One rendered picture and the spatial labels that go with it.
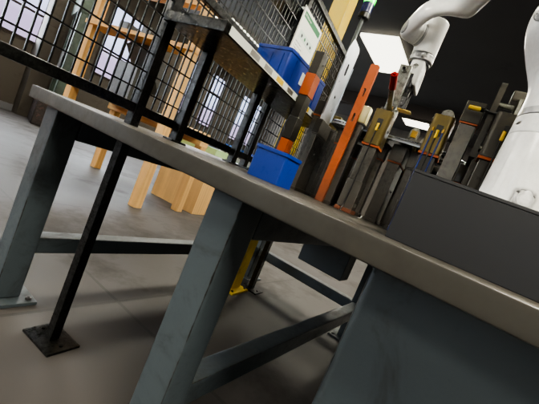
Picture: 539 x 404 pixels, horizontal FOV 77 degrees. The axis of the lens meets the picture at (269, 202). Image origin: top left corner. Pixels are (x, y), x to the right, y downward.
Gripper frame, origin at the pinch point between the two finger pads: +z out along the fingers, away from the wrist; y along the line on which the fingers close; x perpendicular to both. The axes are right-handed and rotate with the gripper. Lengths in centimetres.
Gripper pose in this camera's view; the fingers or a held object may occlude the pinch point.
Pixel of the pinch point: (402, 103)
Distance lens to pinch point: 139.8
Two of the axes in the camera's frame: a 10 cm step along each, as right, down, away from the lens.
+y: 4.4, 1.0, 8.9
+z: -3.8, 9.2, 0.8
